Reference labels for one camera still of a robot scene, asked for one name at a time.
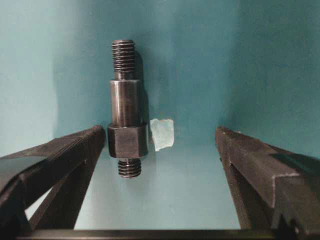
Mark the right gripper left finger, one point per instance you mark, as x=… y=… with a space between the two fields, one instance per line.
x=44 y=187

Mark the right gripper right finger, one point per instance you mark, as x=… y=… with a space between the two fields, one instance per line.
x=271 y=187

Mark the dark threaded metal shaft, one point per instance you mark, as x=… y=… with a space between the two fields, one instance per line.
x=127 y=133

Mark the right tape marker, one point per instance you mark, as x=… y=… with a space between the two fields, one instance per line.
x=162 y=133

